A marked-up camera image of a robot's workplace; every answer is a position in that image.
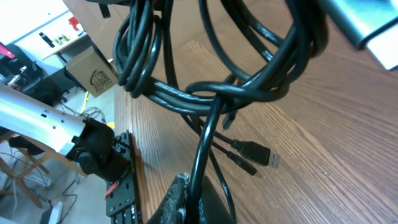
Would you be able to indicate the cardboard box with logo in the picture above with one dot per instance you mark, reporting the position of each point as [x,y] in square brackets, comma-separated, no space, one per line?
[92,72]

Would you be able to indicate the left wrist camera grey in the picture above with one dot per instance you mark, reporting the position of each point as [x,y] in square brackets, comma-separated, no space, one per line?
[368,24]

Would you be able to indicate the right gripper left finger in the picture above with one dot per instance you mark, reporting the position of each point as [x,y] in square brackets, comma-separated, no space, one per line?
[172,207]

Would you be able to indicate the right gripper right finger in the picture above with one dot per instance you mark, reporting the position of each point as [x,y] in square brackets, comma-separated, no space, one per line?
[211,208]

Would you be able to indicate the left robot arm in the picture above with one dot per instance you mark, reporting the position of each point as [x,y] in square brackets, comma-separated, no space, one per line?
[83,140]

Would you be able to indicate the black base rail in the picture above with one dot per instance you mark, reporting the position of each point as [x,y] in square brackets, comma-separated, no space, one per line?
[123,203]

